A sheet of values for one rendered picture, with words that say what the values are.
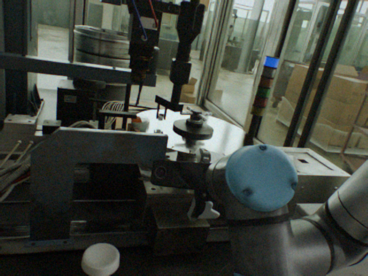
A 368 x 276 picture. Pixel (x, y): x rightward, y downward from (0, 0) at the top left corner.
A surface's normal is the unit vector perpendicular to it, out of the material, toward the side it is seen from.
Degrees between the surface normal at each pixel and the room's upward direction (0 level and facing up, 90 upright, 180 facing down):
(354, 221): 97
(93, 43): 90
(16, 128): 90
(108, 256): 1
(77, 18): 90
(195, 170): 61
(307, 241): 25
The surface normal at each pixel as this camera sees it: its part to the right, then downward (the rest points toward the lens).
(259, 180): 0.15, -0.18
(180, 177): -0.31, -0.24
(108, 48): 0.21, 0.38
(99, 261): 0.18, -0.92
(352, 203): -0.89, -0.03
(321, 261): 0.51, 0.04
